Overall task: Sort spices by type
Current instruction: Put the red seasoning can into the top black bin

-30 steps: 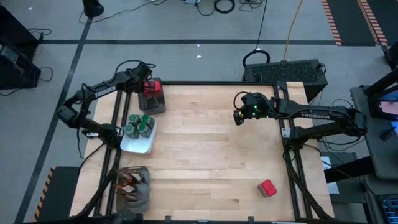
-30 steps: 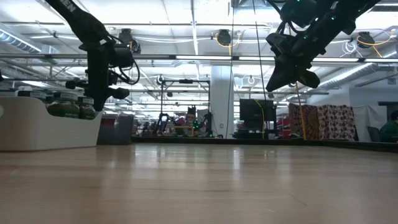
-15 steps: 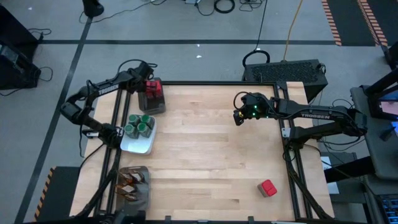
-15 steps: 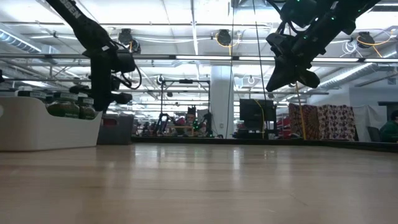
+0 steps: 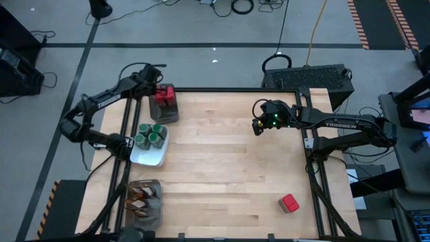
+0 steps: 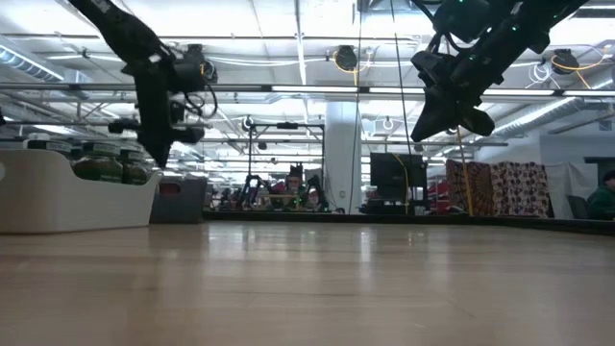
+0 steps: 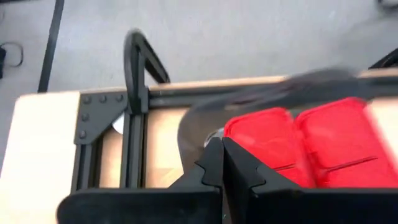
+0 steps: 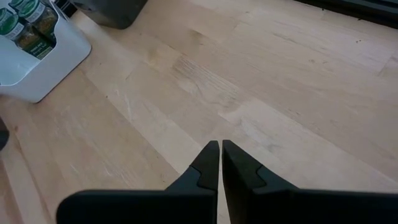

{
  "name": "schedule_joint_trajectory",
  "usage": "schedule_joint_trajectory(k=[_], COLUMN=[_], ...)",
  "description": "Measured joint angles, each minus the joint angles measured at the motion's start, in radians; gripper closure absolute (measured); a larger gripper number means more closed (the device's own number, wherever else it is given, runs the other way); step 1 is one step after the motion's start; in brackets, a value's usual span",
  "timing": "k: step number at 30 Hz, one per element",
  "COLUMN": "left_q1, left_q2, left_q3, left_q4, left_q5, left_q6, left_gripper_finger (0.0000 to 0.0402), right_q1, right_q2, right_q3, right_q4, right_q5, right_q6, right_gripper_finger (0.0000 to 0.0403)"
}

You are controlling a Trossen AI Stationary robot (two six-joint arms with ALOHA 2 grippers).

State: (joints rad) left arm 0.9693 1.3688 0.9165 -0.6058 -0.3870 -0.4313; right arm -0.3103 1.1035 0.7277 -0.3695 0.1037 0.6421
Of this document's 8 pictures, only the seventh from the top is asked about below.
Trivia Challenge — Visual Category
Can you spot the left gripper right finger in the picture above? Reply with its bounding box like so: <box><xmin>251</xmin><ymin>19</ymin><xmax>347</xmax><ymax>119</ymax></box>
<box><xmin>221</xmin><ymin>136</ymin><xmax>301</xmax><ymax>190</ymax></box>

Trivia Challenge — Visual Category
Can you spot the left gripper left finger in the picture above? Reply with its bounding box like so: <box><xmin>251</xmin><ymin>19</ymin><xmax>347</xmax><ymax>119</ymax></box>
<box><xmin>169</xmin><ymin>136</ymin><xmax>224</xmax><ymax>189</ymax></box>

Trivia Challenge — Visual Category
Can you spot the red-lidded spice tin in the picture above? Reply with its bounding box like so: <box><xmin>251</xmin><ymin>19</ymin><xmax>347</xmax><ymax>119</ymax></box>
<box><xmin>223</xmin><ymin>96</ymin><xmax>398</xmax><ymax>189</ymax></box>

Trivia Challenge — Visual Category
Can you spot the black table frame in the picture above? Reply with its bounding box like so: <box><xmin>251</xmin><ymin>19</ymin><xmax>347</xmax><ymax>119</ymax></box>
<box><xmin>70</xmin><ymin>28</ymin><xmax>398</xmax><ymax>194</ymax></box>

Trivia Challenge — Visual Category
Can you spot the black floor cable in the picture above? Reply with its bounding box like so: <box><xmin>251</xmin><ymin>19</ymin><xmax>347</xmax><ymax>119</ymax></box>
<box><xmin>0</xmin><ymin>42</ymin><xmax>24</xmax><ymax>68</ymax></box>

